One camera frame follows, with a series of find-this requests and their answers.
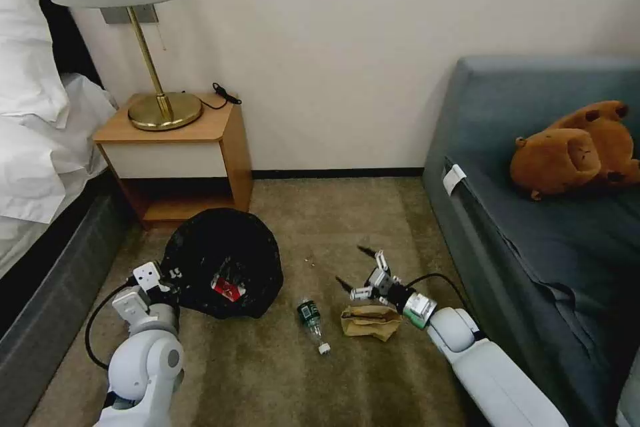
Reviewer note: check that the wooden nightstand with white drawer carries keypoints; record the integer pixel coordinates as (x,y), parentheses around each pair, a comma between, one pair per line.
(165,159)

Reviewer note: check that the grey wall plate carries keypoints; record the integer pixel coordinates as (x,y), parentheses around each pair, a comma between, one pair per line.
(117,15)

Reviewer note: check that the dark headboard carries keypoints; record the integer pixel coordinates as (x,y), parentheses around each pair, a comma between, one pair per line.
(75,41)

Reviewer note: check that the red drink can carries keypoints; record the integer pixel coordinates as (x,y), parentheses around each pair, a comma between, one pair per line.
(229,289)

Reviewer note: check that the brown capybara plush toy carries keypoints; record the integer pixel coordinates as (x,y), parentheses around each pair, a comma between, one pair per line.
(565,152)

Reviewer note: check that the white duvet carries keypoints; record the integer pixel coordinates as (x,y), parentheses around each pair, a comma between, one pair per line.
(45,162)

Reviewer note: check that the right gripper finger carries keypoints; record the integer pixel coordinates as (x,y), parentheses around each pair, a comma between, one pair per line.
(359,291)
(380,261)

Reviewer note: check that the grey bed base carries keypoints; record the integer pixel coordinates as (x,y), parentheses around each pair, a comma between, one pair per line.
(45,287)

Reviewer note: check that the crumpled brown paper bag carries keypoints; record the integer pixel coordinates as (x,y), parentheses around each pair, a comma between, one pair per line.
(367,324)

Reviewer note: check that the white pillow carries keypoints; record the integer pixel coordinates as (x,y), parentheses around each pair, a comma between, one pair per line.
(25,46)

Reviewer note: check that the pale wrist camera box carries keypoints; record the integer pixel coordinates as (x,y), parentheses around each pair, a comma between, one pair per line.
(381,281)
(148,276)

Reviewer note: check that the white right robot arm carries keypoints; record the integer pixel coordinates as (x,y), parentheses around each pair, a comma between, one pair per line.
(480,372)

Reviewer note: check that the white sofa tag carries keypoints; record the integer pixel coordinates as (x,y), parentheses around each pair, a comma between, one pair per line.
(454,176)

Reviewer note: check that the blue-grey sofa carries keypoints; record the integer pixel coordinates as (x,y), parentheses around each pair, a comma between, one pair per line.
(550,257)

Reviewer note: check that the clear plastic bottle green label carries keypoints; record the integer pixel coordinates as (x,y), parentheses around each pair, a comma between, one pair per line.
(311,319)

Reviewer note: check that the trash bin with black bag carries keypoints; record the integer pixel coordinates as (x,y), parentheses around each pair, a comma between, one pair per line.
(240,242)

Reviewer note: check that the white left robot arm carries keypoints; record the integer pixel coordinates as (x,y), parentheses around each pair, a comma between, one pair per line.
(145,362)

